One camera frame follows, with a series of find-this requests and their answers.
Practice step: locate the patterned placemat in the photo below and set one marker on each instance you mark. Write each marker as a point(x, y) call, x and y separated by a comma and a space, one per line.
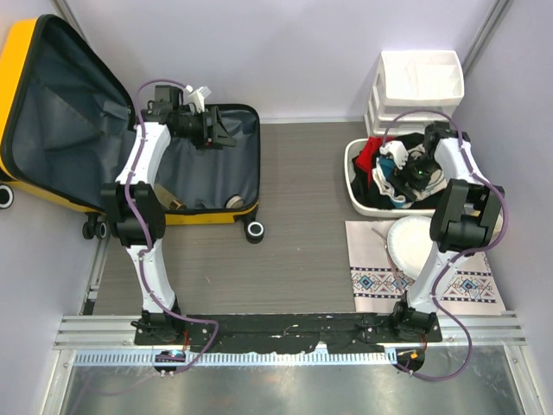
point(378, 281)

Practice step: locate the blue white knitted towel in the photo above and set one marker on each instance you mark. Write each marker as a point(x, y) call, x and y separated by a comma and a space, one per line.
point(419, 152)

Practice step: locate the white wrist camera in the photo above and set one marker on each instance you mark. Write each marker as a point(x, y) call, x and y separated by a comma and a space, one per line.
point(196, 98)
point(396, 151)

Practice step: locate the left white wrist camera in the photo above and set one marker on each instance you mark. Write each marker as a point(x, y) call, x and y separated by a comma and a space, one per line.
point(196, 98)

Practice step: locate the gold capped lotion bottle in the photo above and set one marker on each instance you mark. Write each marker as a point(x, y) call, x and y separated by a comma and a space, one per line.
point(169, 201)

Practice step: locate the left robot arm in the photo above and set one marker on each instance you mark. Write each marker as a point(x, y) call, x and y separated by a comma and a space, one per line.
point(137, 218)

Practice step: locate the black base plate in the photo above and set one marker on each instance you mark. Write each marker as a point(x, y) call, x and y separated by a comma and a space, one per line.
point(288, 333)

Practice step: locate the aluminium frame rail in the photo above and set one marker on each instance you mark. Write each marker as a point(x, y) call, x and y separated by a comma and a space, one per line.
point(103, 332)

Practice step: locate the grey cable duct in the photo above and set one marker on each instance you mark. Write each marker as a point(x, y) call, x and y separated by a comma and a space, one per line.
point(165, 359)

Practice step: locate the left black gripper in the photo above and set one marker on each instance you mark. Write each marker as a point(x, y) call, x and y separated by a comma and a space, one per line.
point(220, 133)

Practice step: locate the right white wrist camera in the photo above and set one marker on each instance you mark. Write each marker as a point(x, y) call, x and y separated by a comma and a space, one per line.
point(396, 151)

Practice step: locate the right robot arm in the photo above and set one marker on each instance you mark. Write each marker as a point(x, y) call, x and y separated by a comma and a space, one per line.
point(470, 217)

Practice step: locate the white plastic basin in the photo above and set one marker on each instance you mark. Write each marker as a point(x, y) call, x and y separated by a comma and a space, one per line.
point(351, 151)

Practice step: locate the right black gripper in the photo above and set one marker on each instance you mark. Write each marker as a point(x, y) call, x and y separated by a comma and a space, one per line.
point(399, 184)

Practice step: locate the yellow Pikachu suitcase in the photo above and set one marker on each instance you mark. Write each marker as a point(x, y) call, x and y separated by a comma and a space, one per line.
point(68, 126)

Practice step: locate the white round plate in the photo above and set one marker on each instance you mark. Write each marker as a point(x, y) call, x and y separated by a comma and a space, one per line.
point(409, 244)

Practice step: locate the white drawer organizer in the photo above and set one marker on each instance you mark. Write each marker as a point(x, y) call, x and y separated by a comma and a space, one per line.
point(410, 87)

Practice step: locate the red garment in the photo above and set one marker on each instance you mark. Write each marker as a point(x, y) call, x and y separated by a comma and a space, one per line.
point(364, 159)

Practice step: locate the black garment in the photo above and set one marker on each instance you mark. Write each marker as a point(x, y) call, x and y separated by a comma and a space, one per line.
point(373, 189)

